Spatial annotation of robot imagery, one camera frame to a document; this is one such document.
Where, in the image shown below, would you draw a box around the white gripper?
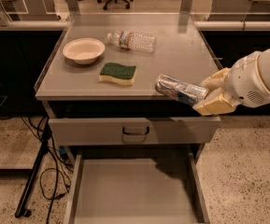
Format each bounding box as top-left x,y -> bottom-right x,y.
192,50 -> 270,116

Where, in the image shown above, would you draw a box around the silver blue redbull can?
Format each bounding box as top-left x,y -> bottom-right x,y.
155,74 -> 209,105

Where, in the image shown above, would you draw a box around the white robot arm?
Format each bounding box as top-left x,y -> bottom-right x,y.
192,49 -> 270,116

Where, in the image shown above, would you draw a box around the grey top drawer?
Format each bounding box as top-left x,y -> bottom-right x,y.
49,117 -> 220,146

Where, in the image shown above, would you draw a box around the grey drawer cabinet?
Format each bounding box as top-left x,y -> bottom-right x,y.
34,13 -> 235,161

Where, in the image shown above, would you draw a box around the open grey middle drawer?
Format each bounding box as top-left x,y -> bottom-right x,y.
64,147 -> 210,224

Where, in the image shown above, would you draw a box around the green yellow sponge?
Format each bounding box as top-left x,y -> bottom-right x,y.
99,63 -> 136,86

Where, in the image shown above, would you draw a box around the clear plastic water bottle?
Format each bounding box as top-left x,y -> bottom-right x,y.
107,30 -> 157,53

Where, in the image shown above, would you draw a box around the white paper bowl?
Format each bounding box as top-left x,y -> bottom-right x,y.
63,38 -> 106,65

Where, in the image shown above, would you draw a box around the black stand leg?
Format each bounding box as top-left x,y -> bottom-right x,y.
15,123 -> 50,218

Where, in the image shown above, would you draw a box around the black floor cables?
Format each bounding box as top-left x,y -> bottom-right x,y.
20,115 -> 75,224

